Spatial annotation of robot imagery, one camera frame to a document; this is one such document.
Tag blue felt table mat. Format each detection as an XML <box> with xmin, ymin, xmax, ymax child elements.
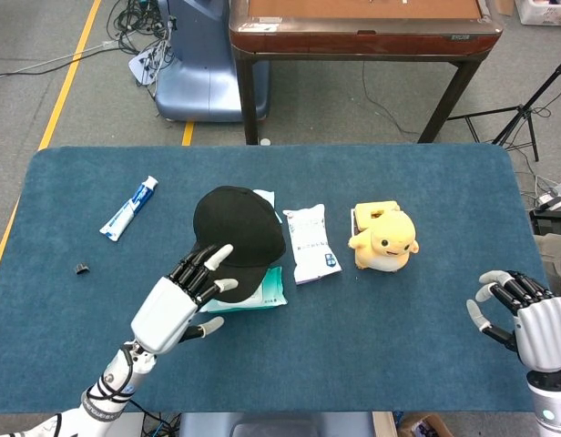
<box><xmin>0</xmin><ymin>144</ymin><xmax>550</xmax><ymax>414</ymax></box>

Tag black equipment case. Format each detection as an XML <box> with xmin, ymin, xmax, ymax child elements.
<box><xmin>528</xmin><ymin>208</ymin><xmax>561</xmax><ymax>238</ymax></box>

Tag long grey floor cable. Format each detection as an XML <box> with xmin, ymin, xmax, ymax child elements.
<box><xmin>0</xmin><ymin>39</ymin><xmax>131</xmax><ymax>81</ymax></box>

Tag thin black floor cable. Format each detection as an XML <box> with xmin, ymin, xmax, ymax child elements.
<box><xmin>361</xmin><ymin>61</ymin><xmax>421</xmax><ymax>137</ymax></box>

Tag yellow foam block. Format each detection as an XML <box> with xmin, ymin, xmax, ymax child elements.
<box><xmin>354</xmin><ymin>199</ymin><xmax>403</xmax><ymax>231</ymax></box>

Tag yellow plush dinosaur toy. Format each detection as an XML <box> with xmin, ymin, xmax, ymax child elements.
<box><xmin>347</xmin><ymin>209</ymin><xmax>420</xmax><ymax>273</ymax></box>

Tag light blue plastic pack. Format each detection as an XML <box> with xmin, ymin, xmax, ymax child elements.
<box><xmin>252</xmin><ymin>188</ymin><xmax>284</xmax><ymax>224</ymax></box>

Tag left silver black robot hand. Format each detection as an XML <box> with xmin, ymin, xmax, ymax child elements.
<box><xmin>130</xmin><ymin>243</ymin><xmax>240</xmax><ymax>355</ymax></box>

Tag black baseball cap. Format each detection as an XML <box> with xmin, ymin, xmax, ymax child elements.
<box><xmin>192</xmin><ymin>185</ymin><xmax>287</xmax><ymax>304</ymax></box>

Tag printed cardboard box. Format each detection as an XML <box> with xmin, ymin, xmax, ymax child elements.
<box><xmin>398</xmin><ymin>412</ymin><xmax>454</xmax><ymax>437</ymax></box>

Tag green wet wipes pack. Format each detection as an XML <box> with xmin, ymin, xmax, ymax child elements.
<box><xmin>199</xmin><ymin>266</ymin><xmax>289</xmax><ymax>314</ymax></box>

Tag white socket board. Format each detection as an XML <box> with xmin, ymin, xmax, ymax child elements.
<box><xmin>127</xmin><ymin>47</ymin><xmax>172</xmax><ymax>86</ymax></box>

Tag grey blue robot torso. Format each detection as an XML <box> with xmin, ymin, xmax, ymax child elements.
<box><xmin>178</xmin><ymin>412</ymin><xmax>377</xmax><ymax>437</ymax></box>

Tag black floor cable bundle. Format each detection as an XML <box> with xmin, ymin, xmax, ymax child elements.
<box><xmin>107</xmin><ymin>0</ymin><xmax>178</xmax><ymax>87</ymax></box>

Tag brown mahjong table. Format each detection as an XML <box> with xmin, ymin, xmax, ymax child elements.
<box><xmin>229</xmin><ymin>0</ymin><xmax>505</xmax><ymax>146</ymax></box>

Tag white blue tissue pouch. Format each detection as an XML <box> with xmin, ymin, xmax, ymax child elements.
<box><xmin>282</xmin><ymin>203</ymin><xmax>343</xmax><ymax>287</ymax></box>

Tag white blue toothpaste tube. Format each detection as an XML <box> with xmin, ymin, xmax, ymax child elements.
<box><xmin>98</xmin><ymin>175</ymin><xmax>159</xmax><ymax>241</ymax></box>

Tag blue grey machine base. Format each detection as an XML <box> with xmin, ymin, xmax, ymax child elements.
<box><xmin>153</xmin><ymin>0</ymin><xmax>270</xmax><ymax>123</ymax></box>

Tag black tripod stand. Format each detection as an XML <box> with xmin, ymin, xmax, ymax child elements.
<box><xmin>446</xmin><ymin>52</ymin><xmax>561</xmax><ymax>163</ymax></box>

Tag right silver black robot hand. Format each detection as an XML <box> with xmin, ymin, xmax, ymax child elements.
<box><xmin>465</xmin><ymin>269</ymin><xmax>561</xmax><ymax>373</ymax></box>

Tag khaki trouser leg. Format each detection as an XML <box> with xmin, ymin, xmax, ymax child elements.
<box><xmin>535</xmin><ymin>232</ymin><xmax>561</xmax><ymax>297</ymax></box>

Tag white storage box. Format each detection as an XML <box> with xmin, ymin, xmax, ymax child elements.
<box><xmin>515</xmin><ymin>0</ymin><xmax>561</xmax><ymax>26</ymax></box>

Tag white power strip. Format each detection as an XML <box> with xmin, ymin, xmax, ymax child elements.
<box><xmin>533</xmin><ymin>179</ymin><xmax>561</xmax><ymax>211</ymax></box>

